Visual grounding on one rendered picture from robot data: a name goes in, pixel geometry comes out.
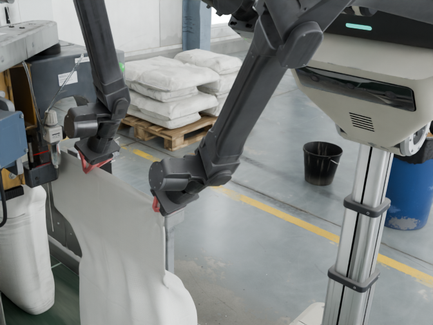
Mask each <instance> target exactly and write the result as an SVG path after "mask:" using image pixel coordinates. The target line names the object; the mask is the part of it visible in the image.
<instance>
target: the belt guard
mask: <svg viewBox="0 0 433 325"><path fill-rule="evenodd" d="M21 23H22V26H21ZM9 26H11V25H4V26H0V33H6V34H4V35H0V73H1V72H3V71H5V70H7V69H9V68H11V67H12V66H14V65H16V64H18V63H20V62H22V61H24V60H26V59H28V58H29V57H31V56H33V55H35V54H38V53H39V52H42V51H43V50H45V49H47V48H49V47H51V46H53V45H55V44H57V43H58V42H59V36H58V29H57V22H55V21H50V20H31V21H24V22H20V23H14V24H12V26H15V27H13V28H10V27H9ZM19 27H25V28H19Z"/></svg>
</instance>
